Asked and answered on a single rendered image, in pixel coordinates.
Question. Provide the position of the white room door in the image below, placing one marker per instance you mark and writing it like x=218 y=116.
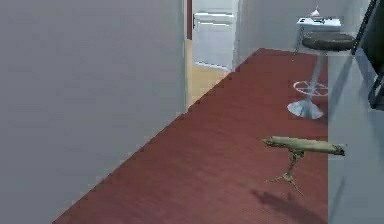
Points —
x=214 y=36

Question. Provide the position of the white side table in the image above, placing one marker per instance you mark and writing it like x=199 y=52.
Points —
x=321 y=23

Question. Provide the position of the small dark flat object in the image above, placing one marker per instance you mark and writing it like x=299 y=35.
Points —
x=318 y=20

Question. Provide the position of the brown seat bar stool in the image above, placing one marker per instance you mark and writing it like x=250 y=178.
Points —
x=328 y=40

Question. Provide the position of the green brass pedestal table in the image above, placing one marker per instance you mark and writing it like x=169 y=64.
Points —
x=305 y=145

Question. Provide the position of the white pointed ornament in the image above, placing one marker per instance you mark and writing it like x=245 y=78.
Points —
x=315 y=13

